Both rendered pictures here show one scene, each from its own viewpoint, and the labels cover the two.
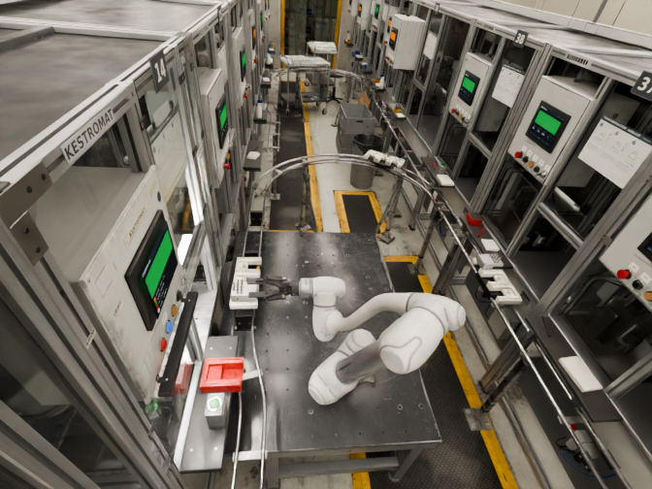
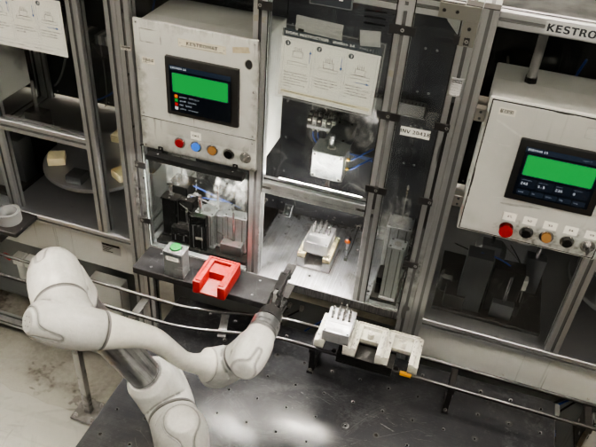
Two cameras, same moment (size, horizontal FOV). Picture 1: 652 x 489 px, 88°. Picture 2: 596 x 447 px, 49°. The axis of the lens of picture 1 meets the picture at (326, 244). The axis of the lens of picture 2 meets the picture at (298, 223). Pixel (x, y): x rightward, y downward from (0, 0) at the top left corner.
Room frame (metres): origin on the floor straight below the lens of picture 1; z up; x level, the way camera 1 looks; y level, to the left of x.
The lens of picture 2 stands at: (1.70, -1.16, 2.57)
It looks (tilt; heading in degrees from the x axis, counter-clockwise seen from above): 37 degrees down; 114
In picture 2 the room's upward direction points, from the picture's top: 5 degrees clockwise
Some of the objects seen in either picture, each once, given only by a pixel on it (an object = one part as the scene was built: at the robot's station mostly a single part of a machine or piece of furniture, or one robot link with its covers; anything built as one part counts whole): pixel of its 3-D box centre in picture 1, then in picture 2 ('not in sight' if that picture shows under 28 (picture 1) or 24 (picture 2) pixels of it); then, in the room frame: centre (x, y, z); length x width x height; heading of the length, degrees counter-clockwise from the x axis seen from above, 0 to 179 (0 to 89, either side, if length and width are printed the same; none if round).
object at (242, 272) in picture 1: (246, 283); (368, 347); (1.30, 0.42, 0.84); 0.36 x 0.14 x 0.10; 9
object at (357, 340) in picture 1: (359, 350); (181, 438); (0.94, -0.22, 0.85); 0.18 x 0.16 x 0.22; 142
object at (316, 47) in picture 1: (321, 68); not in sight; (7.96, 0.52, 0.48); 0.84 x 0.58 x 0.97; 17
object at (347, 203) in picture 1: (360, 212); not in sight; (3.36, -0.36, 0.01); 1.00 x 0.55 x 0.01; 9
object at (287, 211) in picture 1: (293, 128); not in sight; (5.68, 0.78, 0.01); 5.85 x 0.59 x 0.01; 9
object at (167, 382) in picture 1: (179, 336); (195, 162); (0.58, 0.41, 1.37); 0.36 x 0.04 x 0.04; 9
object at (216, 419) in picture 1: (213, 410); (177, 258); (0.54, 0.34, 0.97); 0.08 x 0.08 x 0.12; 9
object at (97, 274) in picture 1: (105, 283); (210, 83); (0.56, 0.55, 1.60); 0.42 x 0.29 x 0.46; 9
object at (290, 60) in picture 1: (305, 83); not in sight; (6.64, 0.72, 0.48); 0.88 x 0.56 x 0.96; 117
